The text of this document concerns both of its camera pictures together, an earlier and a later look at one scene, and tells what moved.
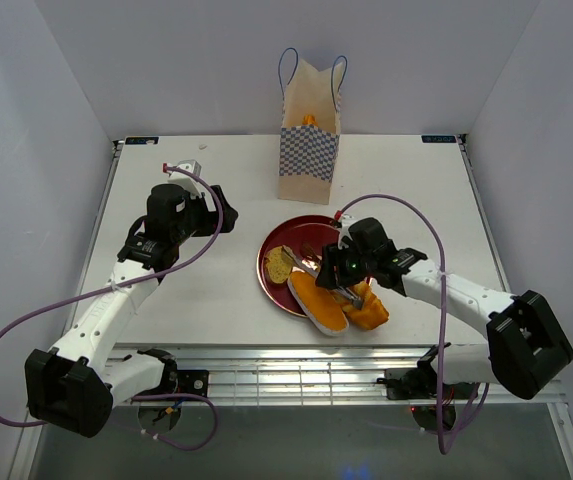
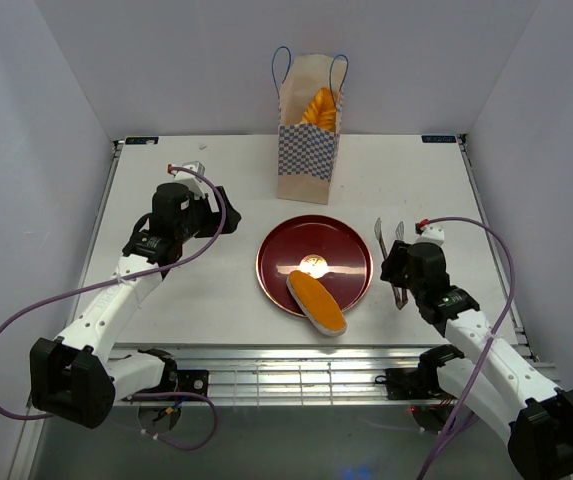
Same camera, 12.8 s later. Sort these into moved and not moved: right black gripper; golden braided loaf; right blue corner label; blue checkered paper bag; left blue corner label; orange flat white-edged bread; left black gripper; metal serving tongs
Moved: metal serving tongs; right black gripper; golden braided loaf
Not moved: left black gripper; right blue corner label; orange flat white-edged bread; blue checkered paper bag; left blue corner label
